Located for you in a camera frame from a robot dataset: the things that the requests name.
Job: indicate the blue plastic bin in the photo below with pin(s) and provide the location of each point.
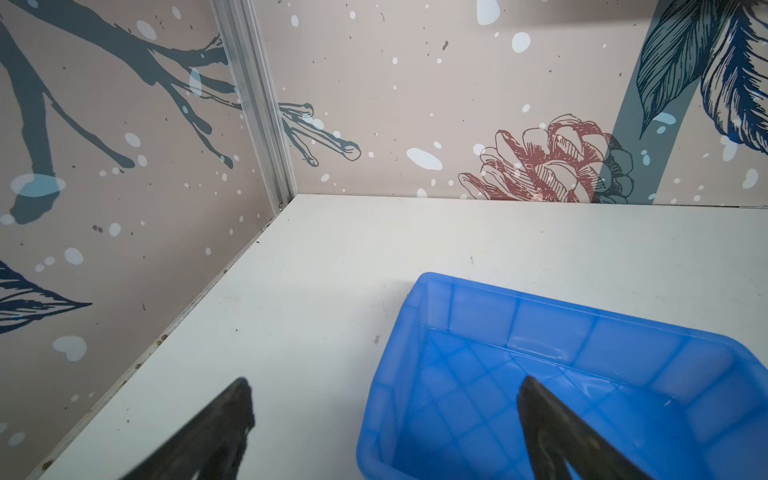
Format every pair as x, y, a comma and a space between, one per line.
679, 403

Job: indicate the aluminium corner post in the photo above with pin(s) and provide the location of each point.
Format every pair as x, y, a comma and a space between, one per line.
246, 52

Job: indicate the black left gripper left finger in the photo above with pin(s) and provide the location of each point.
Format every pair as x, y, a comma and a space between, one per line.
209, 446

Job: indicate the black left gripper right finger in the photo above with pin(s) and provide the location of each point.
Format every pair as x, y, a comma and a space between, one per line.
559, 443

